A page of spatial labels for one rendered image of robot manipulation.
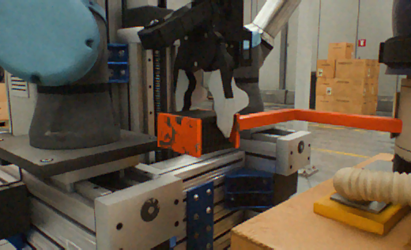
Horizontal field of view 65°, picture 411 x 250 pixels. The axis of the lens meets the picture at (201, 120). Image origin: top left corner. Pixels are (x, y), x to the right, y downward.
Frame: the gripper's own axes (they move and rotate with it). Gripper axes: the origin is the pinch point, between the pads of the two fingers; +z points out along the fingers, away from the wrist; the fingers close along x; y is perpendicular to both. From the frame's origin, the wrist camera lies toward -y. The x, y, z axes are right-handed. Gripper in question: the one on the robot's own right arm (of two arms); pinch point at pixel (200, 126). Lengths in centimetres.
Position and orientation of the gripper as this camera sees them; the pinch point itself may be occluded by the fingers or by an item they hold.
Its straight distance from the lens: 47.2
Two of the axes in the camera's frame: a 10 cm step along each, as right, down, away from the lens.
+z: 0.0, 9.9, 1.6
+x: -6.9, -1.1, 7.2
